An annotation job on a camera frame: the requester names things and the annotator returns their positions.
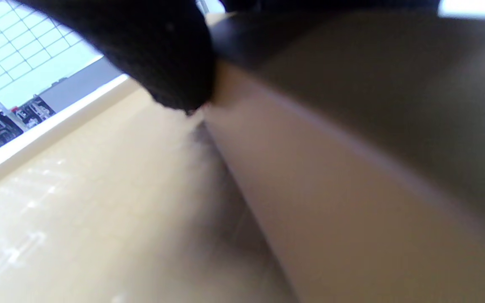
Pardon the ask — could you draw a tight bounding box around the person's right hand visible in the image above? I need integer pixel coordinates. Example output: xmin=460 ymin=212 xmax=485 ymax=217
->
xmin=14 ymin=0 xmax=440 ymax=116

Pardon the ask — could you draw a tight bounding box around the brown cardboard box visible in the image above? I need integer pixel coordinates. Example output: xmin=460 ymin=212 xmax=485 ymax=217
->
xmin=203 ymin=8 xmax=485 ymax=303

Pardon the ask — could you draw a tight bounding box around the dark cluttered shelf unit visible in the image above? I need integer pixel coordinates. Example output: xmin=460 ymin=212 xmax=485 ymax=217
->
xmin=12 ymin=96 xmax=56 ymax=128

